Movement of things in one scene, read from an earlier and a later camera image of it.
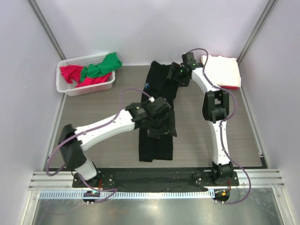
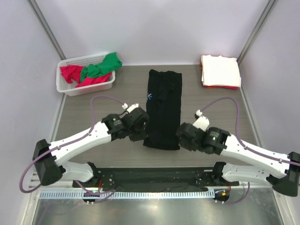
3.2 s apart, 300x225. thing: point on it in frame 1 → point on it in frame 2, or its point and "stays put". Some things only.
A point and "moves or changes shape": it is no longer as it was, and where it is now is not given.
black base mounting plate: [153, 178] stays put
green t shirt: [111, 62] stays put
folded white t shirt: [222, 71] stays put
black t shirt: [156, 85] moves or changes shape
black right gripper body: [182, 78] → [189, 146]
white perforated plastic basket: [70, 89] stays put
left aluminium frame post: [40, 16] stays put
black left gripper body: [159, 122] → [137, 133]
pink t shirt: [72, 72] stays put
